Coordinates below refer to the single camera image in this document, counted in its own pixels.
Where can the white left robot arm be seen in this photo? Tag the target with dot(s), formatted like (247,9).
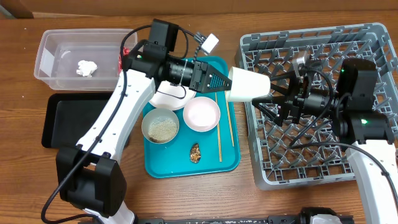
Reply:
(89,174)

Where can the clear plastic bin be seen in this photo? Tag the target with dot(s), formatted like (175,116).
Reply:
(60,50)

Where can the brown food scrap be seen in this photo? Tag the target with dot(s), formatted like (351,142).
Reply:
(195,154)

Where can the teal plastic tray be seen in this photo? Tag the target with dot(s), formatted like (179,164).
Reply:
(172,159)

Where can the left wooden chopstick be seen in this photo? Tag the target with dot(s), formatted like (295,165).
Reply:
(218,132)

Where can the red snack wrapper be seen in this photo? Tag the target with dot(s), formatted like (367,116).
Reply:
(120,59)

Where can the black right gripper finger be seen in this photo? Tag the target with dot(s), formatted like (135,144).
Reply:
(285,106)
(286,84)

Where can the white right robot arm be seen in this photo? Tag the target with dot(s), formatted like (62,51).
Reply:
(364,134)

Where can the pile of rice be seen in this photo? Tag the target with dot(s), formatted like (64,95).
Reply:
(162,130)

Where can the grey-green bowl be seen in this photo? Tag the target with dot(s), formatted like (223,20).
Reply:
(155,114)

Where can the white cup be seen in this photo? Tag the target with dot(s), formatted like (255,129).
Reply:
(246,85)

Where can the white tissue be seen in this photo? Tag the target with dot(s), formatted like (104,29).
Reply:
(86,68)

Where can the large pink plate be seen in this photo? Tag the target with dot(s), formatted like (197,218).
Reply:
(171,97)

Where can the pink shallow bowl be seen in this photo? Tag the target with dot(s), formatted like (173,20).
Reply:
(201,114)

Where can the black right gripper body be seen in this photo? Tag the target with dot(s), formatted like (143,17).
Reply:
(308,100)

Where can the black tray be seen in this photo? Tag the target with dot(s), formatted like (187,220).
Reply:
(69,117)

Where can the wooden chopstick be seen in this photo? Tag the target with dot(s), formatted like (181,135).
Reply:
(218,132)
(229,122)

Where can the grey dishwasher rack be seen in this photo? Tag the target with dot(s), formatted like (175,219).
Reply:
(274,164)

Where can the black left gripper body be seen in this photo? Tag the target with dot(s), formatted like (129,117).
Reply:
(195,75)

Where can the right wooden chopstick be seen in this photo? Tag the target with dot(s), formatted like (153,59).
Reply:
(229,122)

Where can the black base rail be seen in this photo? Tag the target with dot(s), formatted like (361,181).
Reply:
(307,215)

